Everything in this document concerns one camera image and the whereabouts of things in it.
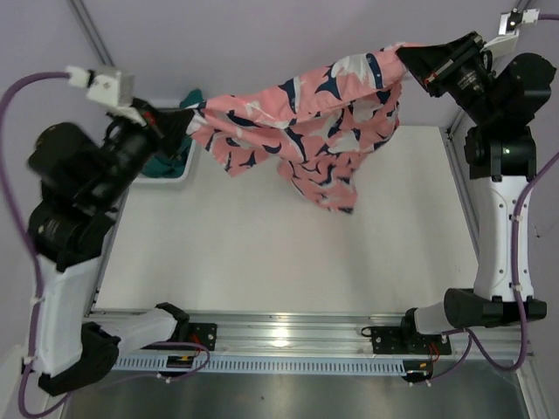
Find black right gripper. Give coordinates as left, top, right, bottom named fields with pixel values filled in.
left=397, top=31, right=501, bottom=127

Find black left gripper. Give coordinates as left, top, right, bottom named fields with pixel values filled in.
left=89, top=96, right=195, bottom=210

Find pink shark print shorts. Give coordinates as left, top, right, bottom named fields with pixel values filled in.
left=186, top=45, right=407, bottom=214

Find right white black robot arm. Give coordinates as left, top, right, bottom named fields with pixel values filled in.
left=397, top=32, right=556, bottom=353

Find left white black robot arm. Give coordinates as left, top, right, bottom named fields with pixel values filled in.
left=28, top=100, right=194, bottom=396

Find green shorts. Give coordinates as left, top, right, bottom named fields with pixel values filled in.
left=137, top=88, right=204, bottom=183

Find white plastic basket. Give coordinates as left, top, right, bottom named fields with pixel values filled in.
left=132, top=99, right=199, bottom=189

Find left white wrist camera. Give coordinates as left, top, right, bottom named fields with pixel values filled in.
left=66, top=65, right=139, bottom=120

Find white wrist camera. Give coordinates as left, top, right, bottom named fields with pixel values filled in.
left=482, top=9, right=540, bottom=58
left=66, top=65, right=139, bottom=120

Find right aluminium frame post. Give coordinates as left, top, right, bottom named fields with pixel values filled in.
left=445, top=0, right=534, bottom=134

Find aluminium frame post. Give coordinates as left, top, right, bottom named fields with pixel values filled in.
left=66, top=0, right=114, bottom=66
left=445, top=0, right=534, bottom=134

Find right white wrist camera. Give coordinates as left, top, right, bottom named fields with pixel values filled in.
left=482, top=9, right=540, bottom=58

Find left aluminium frame post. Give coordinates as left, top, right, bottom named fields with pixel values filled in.
left=66, top=0, right=114, bottom=66

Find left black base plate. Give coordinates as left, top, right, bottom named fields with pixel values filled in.
left=144, top=322, right=218, bottom=351

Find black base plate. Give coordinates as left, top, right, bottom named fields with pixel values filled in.
left=361, top=326, right=452, bottom=355
left=144, top=322, right=218, bottom=351

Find aluminium mounting rail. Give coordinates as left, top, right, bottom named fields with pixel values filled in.
left=86, top=310, right=521, bottom=361

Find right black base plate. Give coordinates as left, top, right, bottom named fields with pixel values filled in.
left=361, top=326, right=452, bottom=355

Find white perforated cable tray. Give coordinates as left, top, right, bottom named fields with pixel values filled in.
left=113, top=354, right=406, bottom=376

